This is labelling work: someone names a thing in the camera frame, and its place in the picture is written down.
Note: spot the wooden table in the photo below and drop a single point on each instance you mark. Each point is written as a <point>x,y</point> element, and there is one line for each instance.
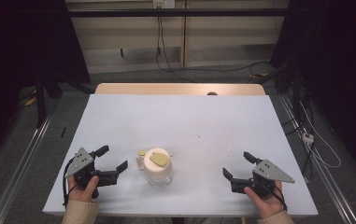
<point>150,89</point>

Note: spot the wooden wall post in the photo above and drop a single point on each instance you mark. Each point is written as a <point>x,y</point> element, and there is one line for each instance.
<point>184,37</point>

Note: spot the aluminium floor rail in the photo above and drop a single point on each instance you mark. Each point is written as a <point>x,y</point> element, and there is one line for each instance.
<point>330,186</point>
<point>21,168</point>

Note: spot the white board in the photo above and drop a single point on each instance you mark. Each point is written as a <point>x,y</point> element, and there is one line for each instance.
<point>182,124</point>

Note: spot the black horizontal frame bar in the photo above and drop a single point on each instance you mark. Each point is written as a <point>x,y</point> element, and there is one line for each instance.
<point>197,12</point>

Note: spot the small black wall clip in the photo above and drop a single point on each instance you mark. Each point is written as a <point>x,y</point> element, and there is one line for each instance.
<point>122,53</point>

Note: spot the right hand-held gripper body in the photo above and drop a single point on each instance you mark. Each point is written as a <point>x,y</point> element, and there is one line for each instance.
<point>269,172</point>

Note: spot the person's right hand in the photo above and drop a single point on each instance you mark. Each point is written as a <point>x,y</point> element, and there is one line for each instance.
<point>269,207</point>

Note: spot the clear jar with cream lid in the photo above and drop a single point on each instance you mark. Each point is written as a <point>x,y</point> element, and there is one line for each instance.
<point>157,169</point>

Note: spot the black curtain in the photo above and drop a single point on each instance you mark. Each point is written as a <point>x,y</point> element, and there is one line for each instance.
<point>347,62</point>
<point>10,46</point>

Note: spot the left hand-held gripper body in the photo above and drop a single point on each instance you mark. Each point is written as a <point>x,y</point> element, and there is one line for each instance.
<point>83,161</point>

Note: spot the black metal stand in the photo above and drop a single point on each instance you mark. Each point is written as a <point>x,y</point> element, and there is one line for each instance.
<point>40,105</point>

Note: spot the yellow floor tape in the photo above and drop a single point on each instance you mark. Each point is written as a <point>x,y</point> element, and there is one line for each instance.
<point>30,101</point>
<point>261,74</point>

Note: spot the small black floor object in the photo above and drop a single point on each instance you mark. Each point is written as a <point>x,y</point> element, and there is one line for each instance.
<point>63,132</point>

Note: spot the person's left hand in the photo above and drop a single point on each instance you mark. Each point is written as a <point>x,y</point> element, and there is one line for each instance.
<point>80,193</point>

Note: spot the white power strip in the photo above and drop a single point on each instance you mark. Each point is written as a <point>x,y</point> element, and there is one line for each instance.
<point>308,137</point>

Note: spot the white wall socket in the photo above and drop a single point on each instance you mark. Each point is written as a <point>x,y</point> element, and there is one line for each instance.
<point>163,3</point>

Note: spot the dark round table grommet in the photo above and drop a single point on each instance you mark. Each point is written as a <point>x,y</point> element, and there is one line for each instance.
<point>212,93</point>

